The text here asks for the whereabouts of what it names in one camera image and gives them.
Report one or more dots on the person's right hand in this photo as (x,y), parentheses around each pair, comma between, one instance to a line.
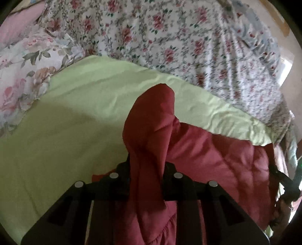
(282,212)

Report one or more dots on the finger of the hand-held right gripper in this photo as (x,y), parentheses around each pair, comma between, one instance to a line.
(277,174)

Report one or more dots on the pink pillow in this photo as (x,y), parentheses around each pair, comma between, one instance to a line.
(16,26)

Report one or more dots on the light green bed sheet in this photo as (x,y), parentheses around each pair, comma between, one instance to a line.
(70,129)

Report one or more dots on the large-flower floral pillow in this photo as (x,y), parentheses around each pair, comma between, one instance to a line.
(23,70)

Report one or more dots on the small rose print quilt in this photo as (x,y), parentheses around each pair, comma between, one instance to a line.
(177,35)

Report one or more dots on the wooden frame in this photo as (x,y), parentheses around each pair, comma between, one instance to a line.
(278,16)

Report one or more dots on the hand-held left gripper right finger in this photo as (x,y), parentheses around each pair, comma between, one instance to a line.
(169,186)

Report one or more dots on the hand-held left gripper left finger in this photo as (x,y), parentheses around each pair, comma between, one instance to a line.
(122,183)

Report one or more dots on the red quilted jacket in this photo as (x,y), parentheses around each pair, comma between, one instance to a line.
(151,132)

